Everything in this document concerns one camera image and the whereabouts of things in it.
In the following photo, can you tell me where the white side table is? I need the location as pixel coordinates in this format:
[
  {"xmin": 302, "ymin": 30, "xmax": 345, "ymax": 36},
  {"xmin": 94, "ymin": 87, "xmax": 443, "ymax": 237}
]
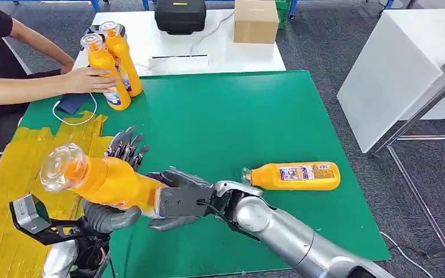
[{"xmin": 337, "ymin": 8, "xmax": 445, "ymax": 154}]

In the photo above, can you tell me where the grey cable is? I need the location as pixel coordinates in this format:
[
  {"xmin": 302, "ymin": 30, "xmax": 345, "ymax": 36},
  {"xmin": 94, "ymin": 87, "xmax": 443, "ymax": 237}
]
[{"xmin": 189, "ymin": 10, "xmax": 235, "ymax": 56}]

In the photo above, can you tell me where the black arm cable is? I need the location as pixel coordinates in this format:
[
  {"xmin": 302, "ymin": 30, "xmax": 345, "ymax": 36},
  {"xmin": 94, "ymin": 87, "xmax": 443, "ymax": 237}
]
[{"xmin": 197, "ymin": 199, "xmax": 262, "ymax": 243}]

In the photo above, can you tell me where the black carry case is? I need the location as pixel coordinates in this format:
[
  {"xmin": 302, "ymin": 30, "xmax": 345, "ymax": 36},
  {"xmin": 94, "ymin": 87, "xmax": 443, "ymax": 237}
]
[{"xmin": 154, "ymin": 0, "xmax": 207, "ymax": 35}]

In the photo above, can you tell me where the green crate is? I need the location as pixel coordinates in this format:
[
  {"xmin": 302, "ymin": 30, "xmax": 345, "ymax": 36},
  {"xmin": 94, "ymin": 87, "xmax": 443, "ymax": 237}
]
[{"xmin": 275, "ymin": 0, "xmax": 293, "ymax": 30}]

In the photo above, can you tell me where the green mat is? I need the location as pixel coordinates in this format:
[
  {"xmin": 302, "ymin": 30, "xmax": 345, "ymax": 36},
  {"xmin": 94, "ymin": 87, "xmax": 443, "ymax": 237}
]
[{"xmin": 19, "ymin": 70, "xmax": 391, "ymax": 278}]

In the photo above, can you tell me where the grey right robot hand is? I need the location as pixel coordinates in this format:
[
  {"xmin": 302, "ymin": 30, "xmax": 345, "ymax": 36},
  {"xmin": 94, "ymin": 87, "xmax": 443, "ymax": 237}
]
[{"xmin": 145, "ymin": 169, "xmax": 216, "ymax": 232}]

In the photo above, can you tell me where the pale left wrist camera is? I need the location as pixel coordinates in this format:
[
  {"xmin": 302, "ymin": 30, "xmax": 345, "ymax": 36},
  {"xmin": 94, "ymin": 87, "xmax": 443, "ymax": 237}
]
[{"xmin": 9, "ymin": 193, "xmax": 81, "ymax": 246}]

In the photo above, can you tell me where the white charging cable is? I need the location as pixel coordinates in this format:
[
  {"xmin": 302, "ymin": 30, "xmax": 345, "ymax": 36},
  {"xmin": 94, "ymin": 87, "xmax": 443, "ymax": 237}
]
[{"xmin": 52, "ymin": 92, "xmax": 98, "ymax": 127}]

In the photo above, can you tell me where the tablet in blue case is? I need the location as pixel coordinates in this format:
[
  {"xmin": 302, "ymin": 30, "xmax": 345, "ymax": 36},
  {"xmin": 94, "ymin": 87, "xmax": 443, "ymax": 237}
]
[{"xmin": 57, "ymin": 93, "xmax": 91, "ymax": 116}]

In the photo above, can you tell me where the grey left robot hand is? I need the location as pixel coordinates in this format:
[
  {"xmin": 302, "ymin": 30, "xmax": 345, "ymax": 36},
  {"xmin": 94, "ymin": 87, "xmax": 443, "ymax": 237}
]
[{"xmin": 82, "ymin": 126, "xmax": 150, "ymax": 235}]

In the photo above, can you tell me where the person's right hand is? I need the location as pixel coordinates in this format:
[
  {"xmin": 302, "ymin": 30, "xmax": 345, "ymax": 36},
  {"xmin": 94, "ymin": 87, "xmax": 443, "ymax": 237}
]
[{"xmin": 61, "ymin": 67, "xmax": 119, "ymax": 95}]

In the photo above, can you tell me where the black handheld controller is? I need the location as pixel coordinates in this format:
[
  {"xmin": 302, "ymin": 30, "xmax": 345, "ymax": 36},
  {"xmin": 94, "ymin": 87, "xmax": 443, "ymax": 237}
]
[{"xmin": 80, "ymin": 23, "xmax": 127, "ymax": 52}]

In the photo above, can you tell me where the white power strip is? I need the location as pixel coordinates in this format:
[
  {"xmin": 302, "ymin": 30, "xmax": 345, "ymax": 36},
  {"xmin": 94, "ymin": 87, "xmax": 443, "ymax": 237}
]
[{"xmin": 148, "ymin": 54, "xmax": 210, "ymax": 68}]

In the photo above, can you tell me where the orange drink bottle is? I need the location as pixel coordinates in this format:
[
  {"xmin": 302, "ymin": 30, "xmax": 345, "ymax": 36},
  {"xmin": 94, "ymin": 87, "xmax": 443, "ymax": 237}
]
[
  {"xmin": 242, "ymin": 162, "xmax": 341, "ymax": 192},
  {"xmin": 80, "ymin": 34, "xmax": 132, "ymax": 112},
  {"xmin": 99, "ymin": 21, "xmax": 144, "ymax": 97},
  {"xmin": 39, "ymin": 142, "xmax": 169, "ymax": 220}
]

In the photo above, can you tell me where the white floor cable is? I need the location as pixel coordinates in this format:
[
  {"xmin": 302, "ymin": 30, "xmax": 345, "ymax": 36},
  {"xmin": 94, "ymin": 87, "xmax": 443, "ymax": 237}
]
[{"xmin": 380, "ymin": 231, "xmax": 435, "ymax": 278}]

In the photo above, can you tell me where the cardboard box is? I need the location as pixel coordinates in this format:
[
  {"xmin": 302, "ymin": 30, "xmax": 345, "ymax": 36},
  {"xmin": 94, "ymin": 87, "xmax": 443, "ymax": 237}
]
[{"xmin": 234, "ymin": 0, "xmax": 280, "ymax": 45}]

